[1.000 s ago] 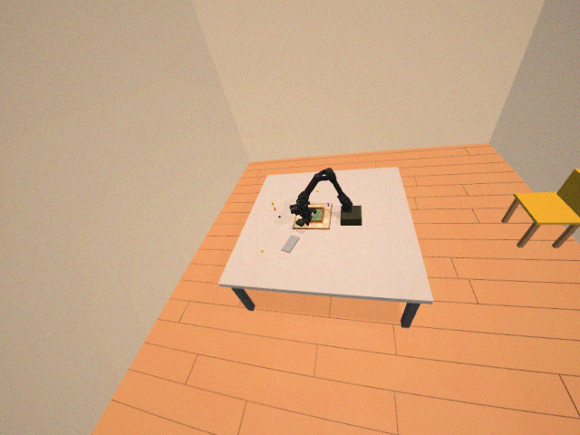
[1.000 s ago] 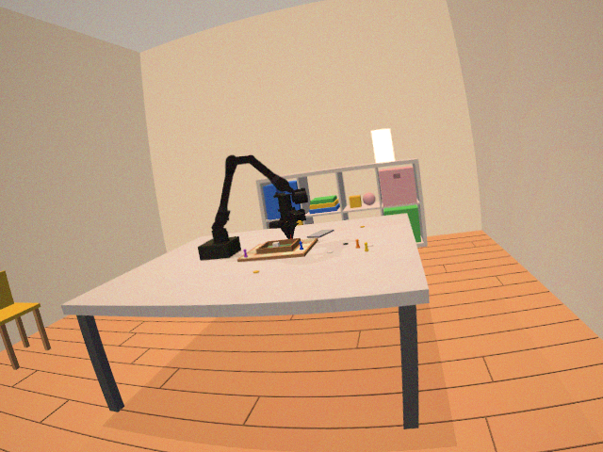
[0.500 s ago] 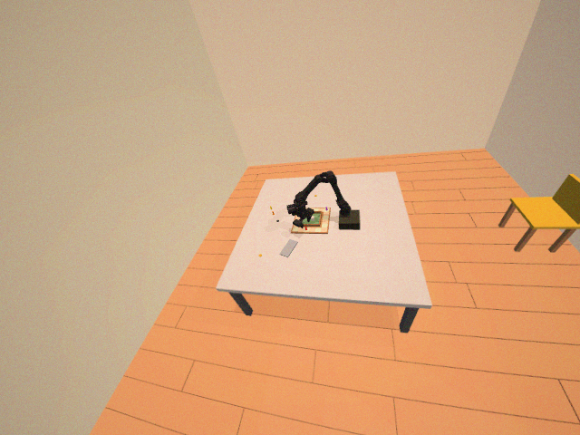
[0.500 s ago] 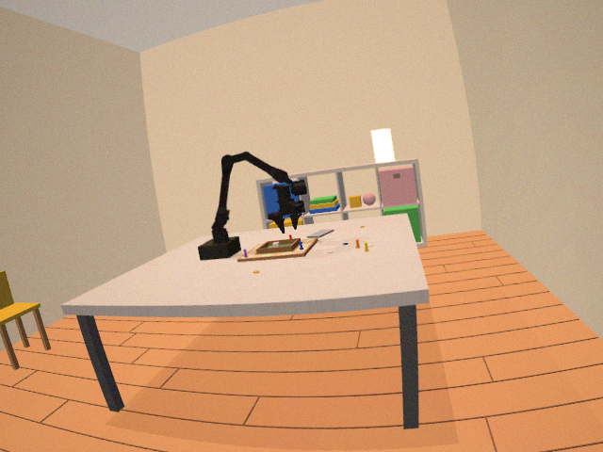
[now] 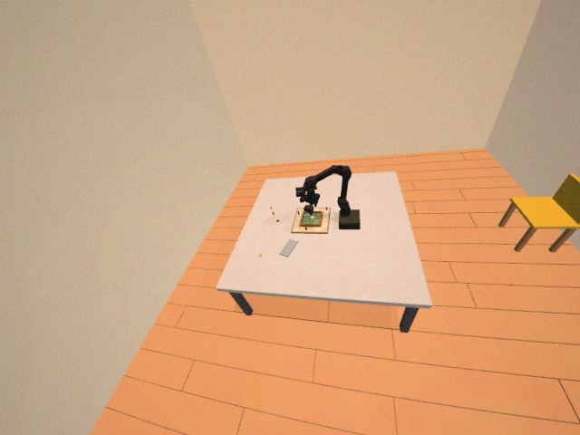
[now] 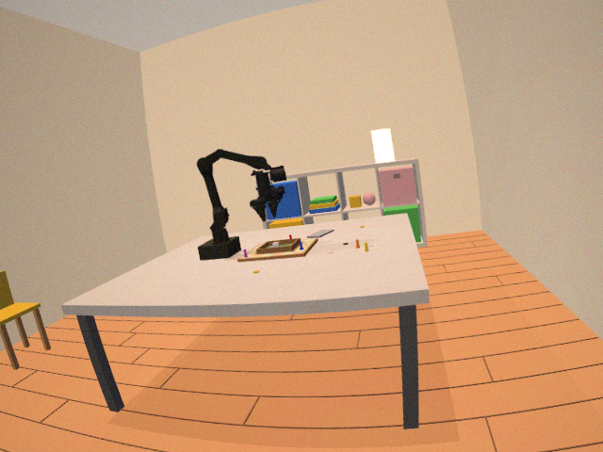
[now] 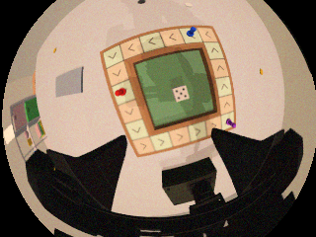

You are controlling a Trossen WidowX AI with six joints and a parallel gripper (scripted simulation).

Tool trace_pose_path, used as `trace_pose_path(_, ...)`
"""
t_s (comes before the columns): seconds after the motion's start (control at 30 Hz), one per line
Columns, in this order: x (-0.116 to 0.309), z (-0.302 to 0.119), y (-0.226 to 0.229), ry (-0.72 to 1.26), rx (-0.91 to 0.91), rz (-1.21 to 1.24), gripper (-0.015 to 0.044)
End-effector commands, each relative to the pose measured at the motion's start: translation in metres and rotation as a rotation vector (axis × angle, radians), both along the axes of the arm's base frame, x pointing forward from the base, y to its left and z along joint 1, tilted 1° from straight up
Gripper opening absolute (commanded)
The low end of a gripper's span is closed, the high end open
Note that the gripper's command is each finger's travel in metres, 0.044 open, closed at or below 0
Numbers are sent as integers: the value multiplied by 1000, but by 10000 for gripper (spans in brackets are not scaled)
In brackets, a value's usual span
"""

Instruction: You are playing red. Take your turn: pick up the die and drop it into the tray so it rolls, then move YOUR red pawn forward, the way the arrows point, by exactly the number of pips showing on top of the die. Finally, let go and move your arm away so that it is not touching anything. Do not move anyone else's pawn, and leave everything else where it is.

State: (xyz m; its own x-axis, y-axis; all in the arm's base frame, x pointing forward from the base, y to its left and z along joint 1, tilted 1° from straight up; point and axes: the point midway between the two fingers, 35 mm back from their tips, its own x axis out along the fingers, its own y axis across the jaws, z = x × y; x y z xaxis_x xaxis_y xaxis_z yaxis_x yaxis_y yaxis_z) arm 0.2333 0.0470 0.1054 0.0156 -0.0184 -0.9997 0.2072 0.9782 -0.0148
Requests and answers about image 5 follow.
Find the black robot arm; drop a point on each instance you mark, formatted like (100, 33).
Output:
(310, 185)

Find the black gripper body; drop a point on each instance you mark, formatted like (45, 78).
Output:
(311, 201)

